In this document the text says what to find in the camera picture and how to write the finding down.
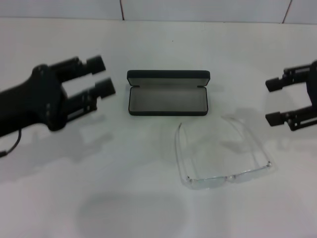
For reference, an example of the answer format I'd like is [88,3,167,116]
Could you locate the clear white glasses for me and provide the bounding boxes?
[174,115,273,191]

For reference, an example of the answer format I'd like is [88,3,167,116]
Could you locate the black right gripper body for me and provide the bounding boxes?
[306,59,317,109]

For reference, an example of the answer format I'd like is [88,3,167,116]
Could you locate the black glasses case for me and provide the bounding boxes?
[126,69,211,116]

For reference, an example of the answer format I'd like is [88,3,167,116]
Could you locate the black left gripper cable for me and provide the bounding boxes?
[0,128,23,157]

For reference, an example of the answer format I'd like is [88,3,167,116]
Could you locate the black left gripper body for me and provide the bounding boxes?
[0,63,69,138]

